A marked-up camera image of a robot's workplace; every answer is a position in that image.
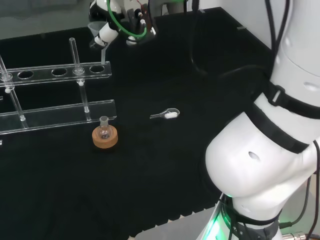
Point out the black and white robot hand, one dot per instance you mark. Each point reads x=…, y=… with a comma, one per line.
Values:
x=107, y=32

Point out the clear plastic funnel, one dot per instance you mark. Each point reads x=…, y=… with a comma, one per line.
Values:
x=96, y=27

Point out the clear acrylic funnel stand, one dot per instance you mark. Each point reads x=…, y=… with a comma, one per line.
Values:
x=62, y=113

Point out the glass weighing funnel with powder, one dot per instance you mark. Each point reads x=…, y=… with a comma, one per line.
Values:
x=171, y=115

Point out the small glass round-bottom flask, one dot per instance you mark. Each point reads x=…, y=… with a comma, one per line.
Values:
x=103, y=131

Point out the black bench cloth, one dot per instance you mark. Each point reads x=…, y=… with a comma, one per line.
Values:
x=150, y=162

